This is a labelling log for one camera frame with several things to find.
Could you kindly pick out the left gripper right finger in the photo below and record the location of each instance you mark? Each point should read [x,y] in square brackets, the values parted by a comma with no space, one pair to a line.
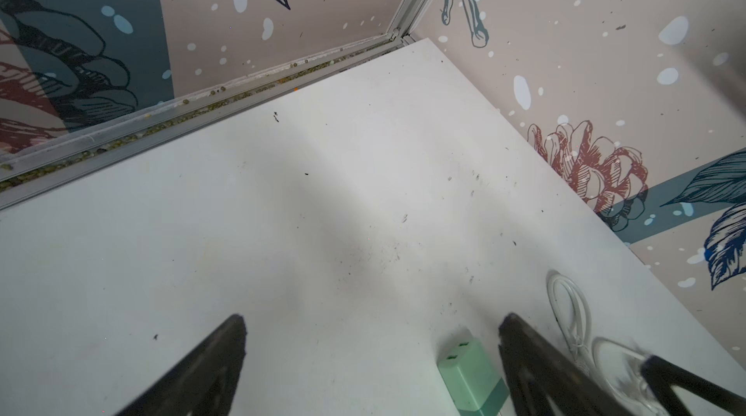
[542,381]

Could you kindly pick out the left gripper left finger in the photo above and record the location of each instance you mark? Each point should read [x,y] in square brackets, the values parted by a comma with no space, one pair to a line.
[204,382]

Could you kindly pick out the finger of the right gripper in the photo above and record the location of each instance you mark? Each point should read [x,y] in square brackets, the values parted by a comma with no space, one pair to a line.
[662,377]

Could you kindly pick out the green plug adapter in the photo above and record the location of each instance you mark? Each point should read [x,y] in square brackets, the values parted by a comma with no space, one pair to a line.
[473,382]

